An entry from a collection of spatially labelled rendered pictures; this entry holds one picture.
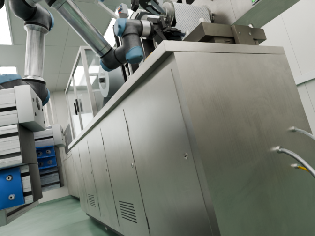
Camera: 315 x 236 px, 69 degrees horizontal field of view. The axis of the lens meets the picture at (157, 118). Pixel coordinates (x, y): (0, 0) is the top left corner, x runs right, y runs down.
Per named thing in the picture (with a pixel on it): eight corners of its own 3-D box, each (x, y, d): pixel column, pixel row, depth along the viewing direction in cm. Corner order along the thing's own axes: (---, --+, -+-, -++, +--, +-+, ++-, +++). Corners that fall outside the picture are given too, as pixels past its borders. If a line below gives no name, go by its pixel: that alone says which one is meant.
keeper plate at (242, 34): (237, 49, 100) (230, 26, 102) (252, 49, 105) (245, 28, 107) (242, 46, 98) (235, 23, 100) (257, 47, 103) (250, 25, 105)
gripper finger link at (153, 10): (166, 9, 121) (153, -4, 118) (162, 16, 119) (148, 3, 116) (163, 13, 124) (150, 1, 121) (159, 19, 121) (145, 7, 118)
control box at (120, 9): (117, 19, 175) (115, 7, 177) (124, 21, 180) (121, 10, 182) (123, 14, 171) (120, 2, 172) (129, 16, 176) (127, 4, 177)
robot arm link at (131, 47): (129, 69, 106) (124, 47, 108) (148, 58, 100) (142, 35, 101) (117, 65, 100) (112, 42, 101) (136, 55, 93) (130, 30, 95)
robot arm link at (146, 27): (144, 31, 100) (137, 41, 107) (153, 32, 102) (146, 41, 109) (140, 16, 101) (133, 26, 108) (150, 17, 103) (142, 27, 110)
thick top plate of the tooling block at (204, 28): (183, 54, 107) (180, 41, 108) (242, 55, 127) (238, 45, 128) (205, 34, 93) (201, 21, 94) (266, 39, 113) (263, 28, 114)
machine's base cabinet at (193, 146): (82, 218, 278) (70, 149, 291) (131, 202, 309) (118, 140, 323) (246, 344, 62) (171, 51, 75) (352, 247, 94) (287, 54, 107)
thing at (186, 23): (183, 48, 113) (174, 15, 116) (218, 49, 125) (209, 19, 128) (184, 48, 113) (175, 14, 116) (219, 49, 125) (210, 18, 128)
